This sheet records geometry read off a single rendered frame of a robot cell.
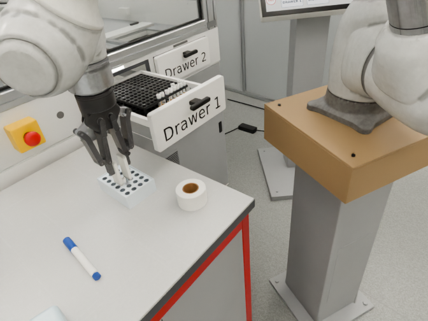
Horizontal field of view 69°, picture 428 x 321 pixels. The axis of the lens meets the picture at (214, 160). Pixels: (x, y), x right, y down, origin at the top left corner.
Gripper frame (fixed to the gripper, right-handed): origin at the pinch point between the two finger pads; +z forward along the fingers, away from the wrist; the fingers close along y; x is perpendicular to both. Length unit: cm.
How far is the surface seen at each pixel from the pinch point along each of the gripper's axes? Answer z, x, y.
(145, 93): -6.3, -17.0, -23.4
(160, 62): -7, -33, -43
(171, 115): -6.2, 0.4, -17.9
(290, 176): 80, -11, -108
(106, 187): 5.0, -3.2, 3.3
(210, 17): -15, -35, -75
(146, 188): 5.1, 5.3, -2.3
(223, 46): 42, -134, -198
